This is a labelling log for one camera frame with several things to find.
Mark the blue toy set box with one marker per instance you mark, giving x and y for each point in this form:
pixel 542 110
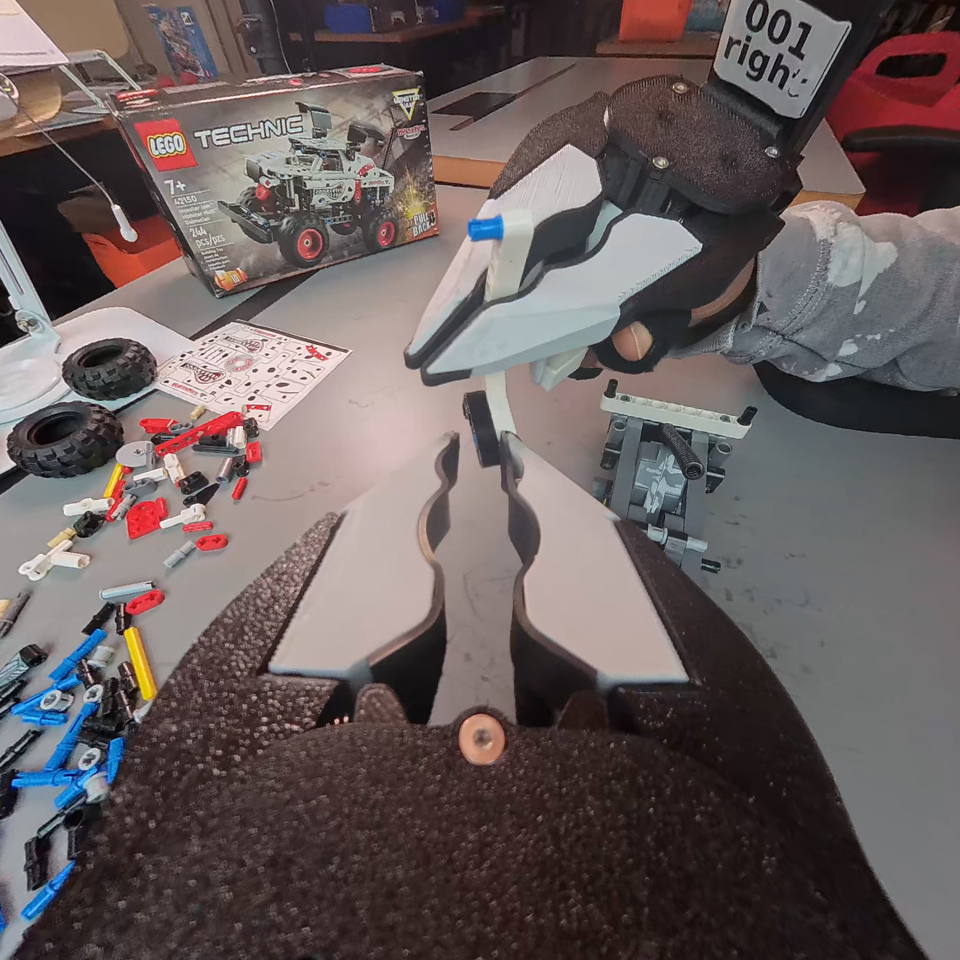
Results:
pixel 180 45

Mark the orange bag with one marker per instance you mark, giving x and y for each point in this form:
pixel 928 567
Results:
pixel 656 19

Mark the grey black toy chassis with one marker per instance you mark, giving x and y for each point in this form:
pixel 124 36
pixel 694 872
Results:
pixel 660 480

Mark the pile of red white pieces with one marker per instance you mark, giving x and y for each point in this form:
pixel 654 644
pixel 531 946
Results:
pixel 146 519

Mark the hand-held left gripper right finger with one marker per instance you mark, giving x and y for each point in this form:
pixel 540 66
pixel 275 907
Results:
pixel 600 592

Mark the white bent toy beam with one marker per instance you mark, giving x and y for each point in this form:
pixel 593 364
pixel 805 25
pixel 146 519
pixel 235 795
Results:
pixel 510 255

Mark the black toy set box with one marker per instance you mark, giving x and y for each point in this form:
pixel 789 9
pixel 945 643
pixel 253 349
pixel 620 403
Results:
pixel 225 225

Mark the person's right hand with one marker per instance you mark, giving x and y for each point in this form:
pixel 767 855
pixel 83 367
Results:
pixel 631 343

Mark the grey desk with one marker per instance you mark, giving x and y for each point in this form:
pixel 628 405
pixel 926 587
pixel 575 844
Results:
pixel 787 600

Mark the white book stand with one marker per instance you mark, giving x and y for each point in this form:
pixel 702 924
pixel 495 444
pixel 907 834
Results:
pixel 30 375

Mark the black toy tyre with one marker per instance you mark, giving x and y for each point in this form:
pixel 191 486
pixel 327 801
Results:
pixel 109 386
pixel 64 457

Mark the adjoining grey table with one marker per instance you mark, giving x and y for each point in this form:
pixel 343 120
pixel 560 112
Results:
pixel 472 131

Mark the toy sticker sheet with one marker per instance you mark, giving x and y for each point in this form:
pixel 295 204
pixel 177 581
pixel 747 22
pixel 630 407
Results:
pixel 247 367

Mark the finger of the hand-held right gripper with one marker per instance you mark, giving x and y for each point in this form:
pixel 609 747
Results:
pixel 547 187
pixel 570 300

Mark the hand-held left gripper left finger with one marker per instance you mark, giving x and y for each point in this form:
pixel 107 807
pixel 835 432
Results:
pixel 360 592

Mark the orange storage bin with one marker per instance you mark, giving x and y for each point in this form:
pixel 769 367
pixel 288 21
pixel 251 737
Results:
pixel 127 262

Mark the person's right forearm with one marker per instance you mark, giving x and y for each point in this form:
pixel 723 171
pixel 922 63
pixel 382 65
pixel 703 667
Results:
pixel 862 300

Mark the red chair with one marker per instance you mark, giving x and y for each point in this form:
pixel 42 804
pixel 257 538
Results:
pixel 900 90

